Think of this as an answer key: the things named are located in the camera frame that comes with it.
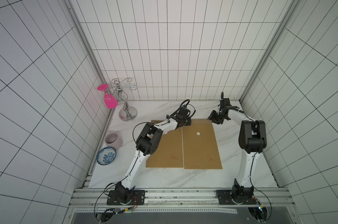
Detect kraft file bag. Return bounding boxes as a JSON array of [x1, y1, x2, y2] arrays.
[[146, 127, 184, 168], [182, 119, 222, 169]]

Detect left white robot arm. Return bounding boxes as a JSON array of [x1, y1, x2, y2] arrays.
[[103, 99, 195, 205]]

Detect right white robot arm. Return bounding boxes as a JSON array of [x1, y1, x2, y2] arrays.
[[208, 92, 267, 205]]

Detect silver metal glass rack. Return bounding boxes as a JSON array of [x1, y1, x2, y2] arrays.
[[111, 77, 137, 122]]

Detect pink plastic wine glass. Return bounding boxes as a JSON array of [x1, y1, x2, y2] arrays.
[[97, 84, 118, 109]]

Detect pale purple ceramic cup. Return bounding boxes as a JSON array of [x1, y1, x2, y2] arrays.
[[104, 132, 123, 150]]

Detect blue patterned ceramic bowl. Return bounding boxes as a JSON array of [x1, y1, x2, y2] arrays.
[[96, 147, 116, 165]]

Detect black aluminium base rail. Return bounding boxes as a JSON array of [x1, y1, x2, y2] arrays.
[[69, 188, 295, 213]]

